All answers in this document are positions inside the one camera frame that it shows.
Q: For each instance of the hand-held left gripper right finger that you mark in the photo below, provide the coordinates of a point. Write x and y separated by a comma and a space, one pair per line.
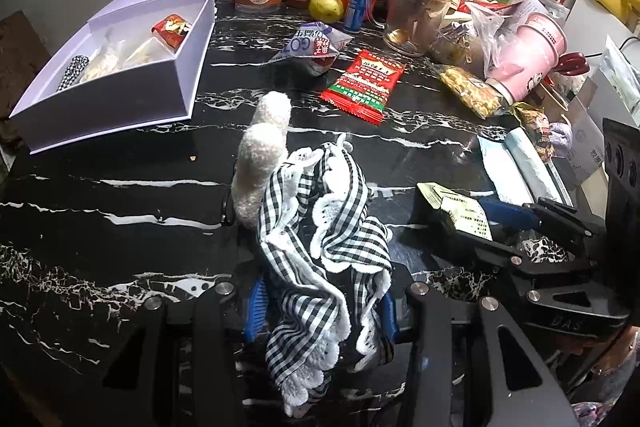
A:
425, 347

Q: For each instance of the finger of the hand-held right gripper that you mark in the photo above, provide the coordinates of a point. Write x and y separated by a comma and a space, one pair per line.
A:
510, 213
495, 252

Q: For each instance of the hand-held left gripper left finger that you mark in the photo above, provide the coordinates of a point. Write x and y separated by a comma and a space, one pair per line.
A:
215, 347

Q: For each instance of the green gold snack packet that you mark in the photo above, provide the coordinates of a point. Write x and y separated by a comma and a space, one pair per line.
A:
462, 212

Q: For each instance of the gingham lace headband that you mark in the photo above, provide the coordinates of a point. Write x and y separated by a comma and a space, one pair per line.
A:
320, 247

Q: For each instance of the white cardboard gift box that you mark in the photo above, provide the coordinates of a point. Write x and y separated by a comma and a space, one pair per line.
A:
150, 102

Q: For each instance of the white fabric rose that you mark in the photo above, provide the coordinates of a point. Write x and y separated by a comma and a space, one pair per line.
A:
132, 57

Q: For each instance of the small gingham hair accessory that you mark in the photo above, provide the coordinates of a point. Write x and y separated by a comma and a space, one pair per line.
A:
72, 73

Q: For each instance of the small red snack packet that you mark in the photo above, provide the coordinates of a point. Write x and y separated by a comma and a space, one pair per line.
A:
172, 32

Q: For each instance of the person's right forearm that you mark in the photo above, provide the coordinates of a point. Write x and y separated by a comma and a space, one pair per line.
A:
610, 382

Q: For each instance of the blue white wrapped packet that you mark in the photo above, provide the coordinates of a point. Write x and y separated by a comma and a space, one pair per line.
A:
520, 167

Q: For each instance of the brown gold snack packet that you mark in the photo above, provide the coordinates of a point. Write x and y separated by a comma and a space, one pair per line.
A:
535, 129

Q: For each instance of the purple knitted item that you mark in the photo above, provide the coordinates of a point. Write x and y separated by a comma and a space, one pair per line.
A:
561, 134

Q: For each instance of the white small carton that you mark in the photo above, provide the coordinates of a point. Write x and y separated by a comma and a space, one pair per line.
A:
587, 142

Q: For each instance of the popcorn snack bag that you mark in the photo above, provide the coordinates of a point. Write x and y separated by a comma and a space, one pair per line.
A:
472, 91

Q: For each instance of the pink paper cup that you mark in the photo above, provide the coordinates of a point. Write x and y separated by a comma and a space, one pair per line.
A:
530, 57

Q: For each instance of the clear plastic bag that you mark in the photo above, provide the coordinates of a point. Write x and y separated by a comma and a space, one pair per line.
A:
475, 37

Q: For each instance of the red green snack packet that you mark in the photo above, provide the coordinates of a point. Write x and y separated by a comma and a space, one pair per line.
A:
365, 84

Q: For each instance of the white printed paper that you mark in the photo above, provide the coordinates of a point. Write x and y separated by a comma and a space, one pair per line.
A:
537, 4

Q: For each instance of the glass mug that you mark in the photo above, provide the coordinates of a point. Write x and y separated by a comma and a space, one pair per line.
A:
412, 19

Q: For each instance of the purple white snack packet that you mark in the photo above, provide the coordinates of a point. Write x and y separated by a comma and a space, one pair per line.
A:
312, 47

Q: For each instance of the yellow lemon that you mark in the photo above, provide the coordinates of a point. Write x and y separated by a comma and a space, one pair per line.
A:
326, 6

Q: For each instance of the brown clothes pile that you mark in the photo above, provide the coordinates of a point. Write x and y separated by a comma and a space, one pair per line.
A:
20, 52

